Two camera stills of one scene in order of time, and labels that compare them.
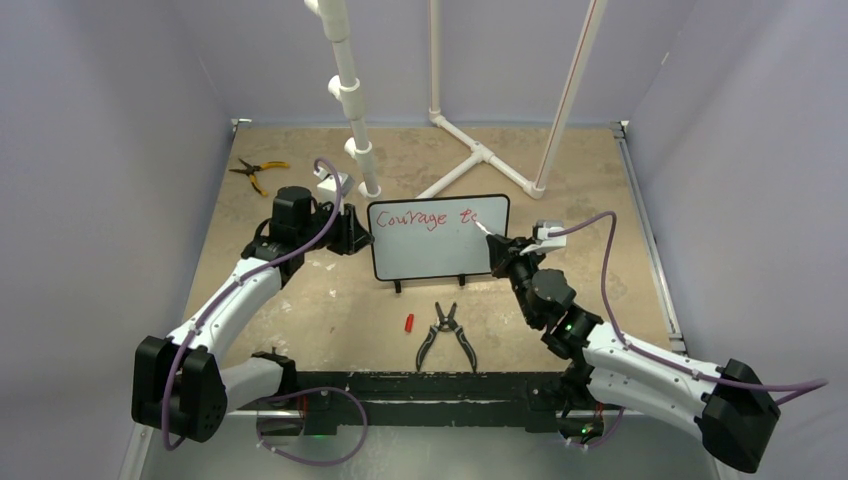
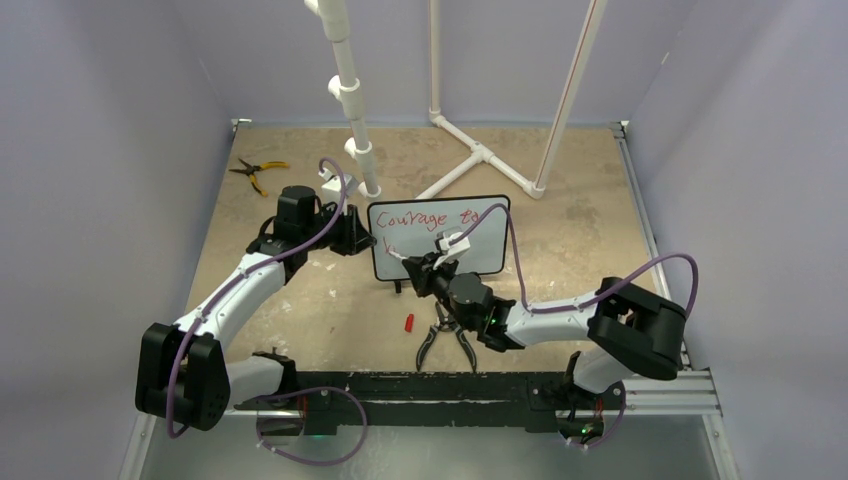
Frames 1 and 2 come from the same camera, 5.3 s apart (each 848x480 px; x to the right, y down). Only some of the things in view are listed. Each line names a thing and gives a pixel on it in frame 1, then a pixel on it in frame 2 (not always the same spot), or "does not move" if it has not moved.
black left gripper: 351,235 does not move
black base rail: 422,398 does not move
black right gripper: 505,253 -> 423,273
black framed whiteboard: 434,236 does not move
